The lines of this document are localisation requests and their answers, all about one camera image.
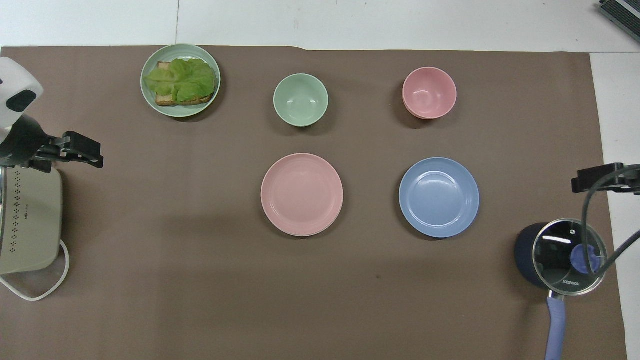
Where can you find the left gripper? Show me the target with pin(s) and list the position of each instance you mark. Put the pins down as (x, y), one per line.
(22, 142)

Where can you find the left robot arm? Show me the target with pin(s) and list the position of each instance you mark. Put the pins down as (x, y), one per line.
(15, 82)

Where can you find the beige electric cooker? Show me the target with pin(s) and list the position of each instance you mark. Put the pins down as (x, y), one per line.
(32, 220)

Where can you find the green plate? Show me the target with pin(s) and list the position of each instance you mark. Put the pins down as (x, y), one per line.
(150, 97)

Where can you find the toast slice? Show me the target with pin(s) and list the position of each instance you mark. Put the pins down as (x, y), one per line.
(165, 99)

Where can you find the green lettuce leaf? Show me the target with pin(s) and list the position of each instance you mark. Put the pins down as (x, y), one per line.
(187, 80)

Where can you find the green bowl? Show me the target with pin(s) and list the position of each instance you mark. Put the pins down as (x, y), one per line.
(300, 100)

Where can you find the pink plate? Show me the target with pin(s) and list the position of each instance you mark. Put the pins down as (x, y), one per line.
(301, 194)

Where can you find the pink bowl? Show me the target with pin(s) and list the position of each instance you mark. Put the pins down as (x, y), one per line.
(429, 93)

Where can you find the blue plate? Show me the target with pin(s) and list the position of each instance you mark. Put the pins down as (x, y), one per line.
(439, 197)

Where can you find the glass pot lid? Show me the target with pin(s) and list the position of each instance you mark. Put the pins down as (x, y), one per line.
(555, 260)

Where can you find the dark grey ribbed object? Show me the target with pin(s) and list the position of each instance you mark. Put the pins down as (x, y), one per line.
(622, 11)

